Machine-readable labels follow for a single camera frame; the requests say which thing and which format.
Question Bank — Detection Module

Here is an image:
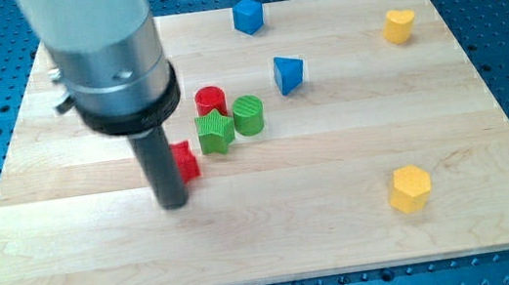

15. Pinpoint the blue cube block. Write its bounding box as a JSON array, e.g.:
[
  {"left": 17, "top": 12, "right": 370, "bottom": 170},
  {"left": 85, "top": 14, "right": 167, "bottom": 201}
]
[{"left": 232, "top": 0, "right": 264, "bottom": 36}]

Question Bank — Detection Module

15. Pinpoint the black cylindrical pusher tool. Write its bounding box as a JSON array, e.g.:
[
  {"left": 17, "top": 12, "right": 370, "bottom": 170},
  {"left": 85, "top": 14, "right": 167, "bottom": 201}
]
[{"left": 128, "top": 127, "right": 189, "bottom": 210}]

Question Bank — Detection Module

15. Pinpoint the light wooden board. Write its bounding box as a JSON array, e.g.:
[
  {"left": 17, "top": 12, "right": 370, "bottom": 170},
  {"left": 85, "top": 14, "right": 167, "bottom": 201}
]
[{"left": 0, "top": 0, "right": 509, "bottom": 285}]

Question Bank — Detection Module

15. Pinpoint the green star block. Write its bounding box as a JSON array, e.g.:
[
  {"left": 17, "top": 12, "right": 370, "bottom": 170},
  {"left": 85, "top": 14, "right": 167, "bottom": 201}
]
[{"left": 194, "top": 109, "right": 235, "bottom": 155}]

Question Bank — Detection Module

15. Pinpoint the red cylinder block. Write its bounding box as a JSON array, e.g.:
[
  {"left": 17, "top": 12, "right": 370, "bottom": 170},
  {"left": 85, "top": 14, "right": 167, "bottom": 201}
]
[{"left": 194, "top": 85, "right": 228, "bottom": 116}]

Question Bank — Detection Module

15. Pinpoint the blue triangular prism block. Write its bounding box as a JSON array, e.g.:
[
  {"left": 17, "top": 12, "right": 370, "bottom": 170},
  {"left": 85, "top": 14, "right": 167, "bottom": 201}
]
[{"left": 273, "top": 57, "right": 304, "bottom": 96}]

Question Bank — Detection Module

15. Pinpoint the green cylinder block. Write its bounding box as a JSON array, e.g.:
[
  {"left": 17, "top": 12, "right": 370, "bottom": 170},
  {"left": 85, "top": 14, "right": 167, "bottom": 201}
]
[{"left": 233, "top": 95, "right": 265, "bottom": 137}]

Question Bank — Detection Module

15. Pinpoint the red star block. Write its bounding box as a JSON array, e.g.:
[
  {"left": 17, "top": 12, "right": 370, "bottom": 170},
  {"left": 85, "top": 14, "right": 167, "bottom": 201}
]
[{"left": 169, "top": 141, "right": 200, "bottom": 184}]

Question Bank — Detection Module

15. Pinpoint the yellow heart block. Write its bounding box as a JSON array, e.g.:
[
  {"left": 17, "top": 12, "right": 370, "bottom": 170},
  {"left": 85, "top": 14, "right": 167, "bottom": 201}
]
[{"left": 382, "top": 9, "right": 416, "bottom": 44}]

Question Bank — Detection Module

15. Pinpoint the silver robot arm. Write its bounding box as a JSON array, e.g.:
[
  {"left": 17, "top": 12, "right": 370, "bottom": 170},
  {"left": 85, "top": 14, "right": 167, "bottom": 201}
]
[{"left": 16, "top": 0, "right": 181, "bottom": 136}]

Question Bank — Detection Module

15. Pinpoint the yellow hexagon block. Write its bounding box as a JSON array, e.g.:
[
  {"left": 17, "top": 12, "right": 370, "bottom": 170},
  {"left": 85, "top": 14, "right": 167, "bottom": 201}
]
[{"left": 389, "top": 164, "right": 432, "bottom": 214}]

